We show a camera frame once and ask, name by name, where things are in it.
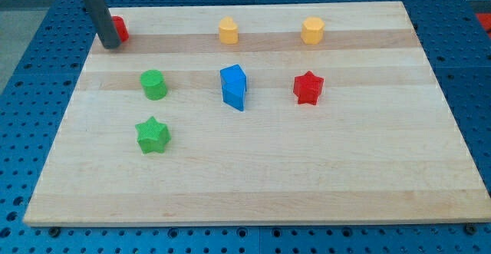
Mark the yellow rounded block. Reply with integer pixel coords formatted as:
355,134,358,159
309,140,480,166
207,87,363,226
218,16,239,45

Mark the green star block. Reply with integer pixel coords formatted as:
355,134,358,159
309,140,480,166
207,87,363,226
135,117,171,154

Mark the red star block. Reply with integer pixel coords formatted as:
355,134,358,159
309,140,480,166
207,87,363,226
293,71,325,105

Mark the grey cylindrical robot arm stick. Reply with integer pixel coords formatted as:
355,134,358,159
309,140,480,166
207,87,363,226
82,0,121,49

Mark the yellow hexagon block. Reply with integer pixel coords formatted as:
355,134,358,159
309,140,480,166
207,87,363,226
301,17,325,45

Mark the blue pentagon block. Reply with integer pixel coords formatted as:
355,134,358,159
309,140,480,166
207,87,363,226
219,64,247,111

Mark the green cylinder block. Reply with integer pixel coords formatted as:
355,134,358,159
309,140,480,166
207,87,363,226
140,69,167,101

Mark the light wooden board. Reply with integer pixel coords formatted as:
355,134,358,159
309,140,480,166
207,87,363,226
24,2,490,227

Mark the red block behind stick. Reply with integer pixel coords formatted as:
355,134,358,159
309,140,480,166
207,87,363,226
111,15,129,42

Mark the red object at right edge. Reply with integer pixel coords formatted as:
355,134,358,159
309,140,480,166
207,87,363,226
476,13,491,38

